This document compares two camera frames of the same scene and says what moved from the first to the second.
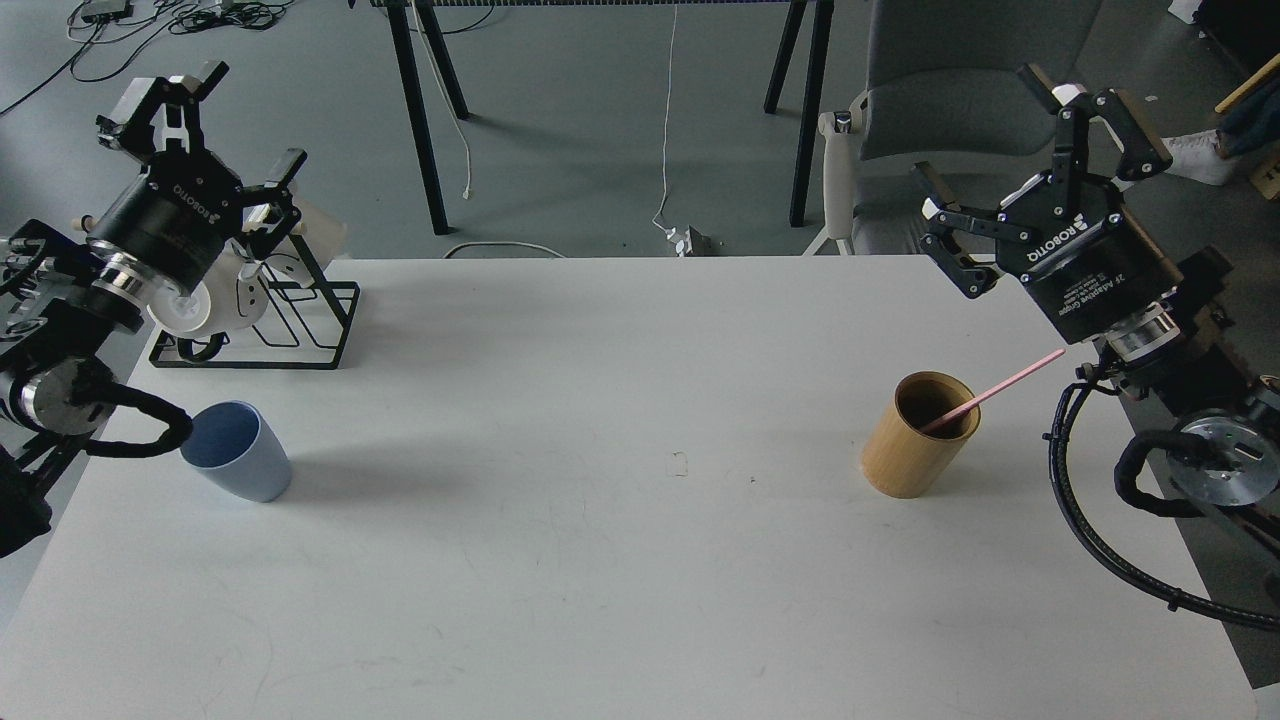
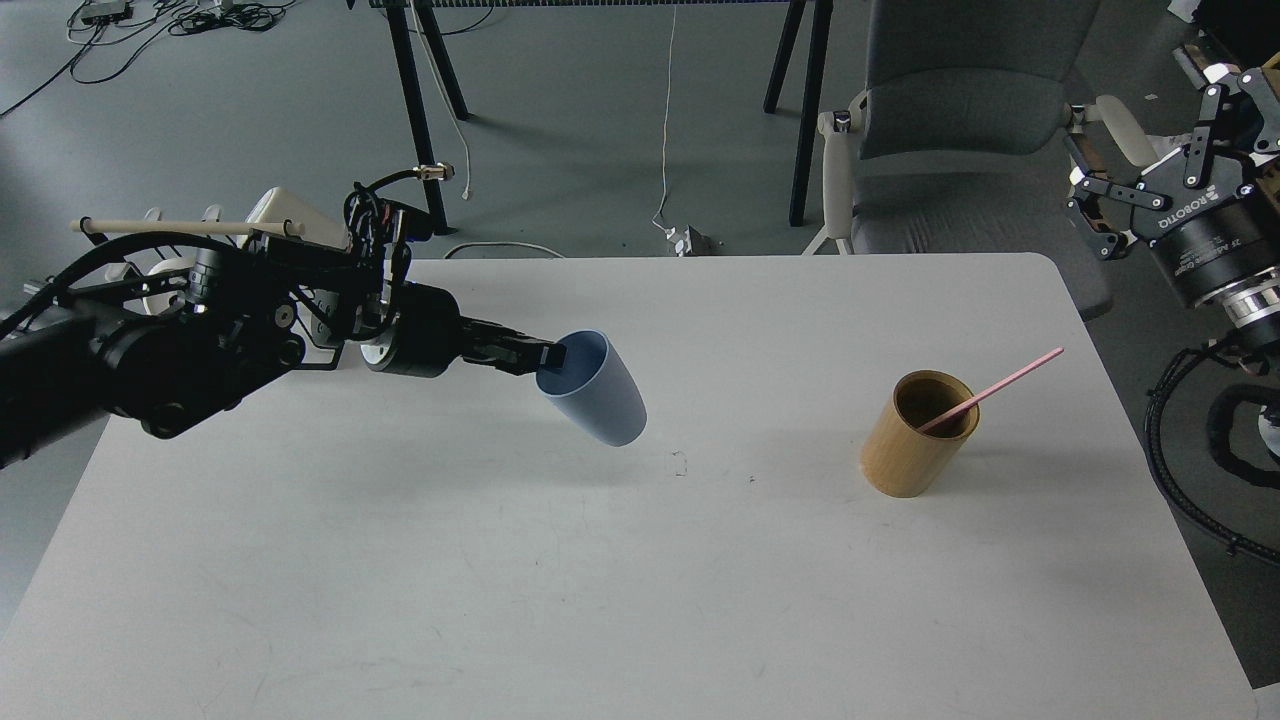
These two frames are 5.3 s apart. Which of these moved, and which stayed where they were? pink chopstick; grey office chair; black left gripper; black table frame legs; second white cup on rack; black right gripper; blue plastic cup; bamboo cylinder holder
Moved: black left gripper; blue plastic cup; black right gripper
Stayed: black table frame legs; grey office chair; second white cup on rack; pink chopstick; bamboo cylinder holder
